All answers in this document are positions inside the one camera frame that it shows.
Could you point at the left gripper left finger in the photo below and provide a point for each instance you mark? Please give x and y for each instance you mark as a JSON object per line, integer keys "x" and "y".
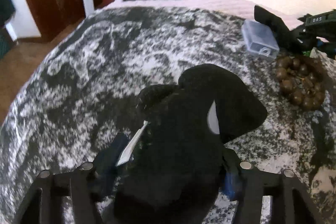
{"x": 87, "y": 185}

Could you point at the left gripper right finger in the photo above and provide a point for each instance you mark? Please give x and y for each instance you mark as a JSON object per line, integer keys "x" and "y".
{"x": 247, "y": 185}

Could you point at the small clear plastic box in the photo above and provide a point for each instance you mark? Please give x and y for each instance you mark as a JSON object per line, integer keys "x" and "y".
{"x": 259, "y": 40}

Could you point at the pink bed sheet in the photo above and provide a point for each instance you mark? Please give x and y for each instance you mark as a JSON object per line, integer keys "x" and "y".
{"x": 210, "y": 3}

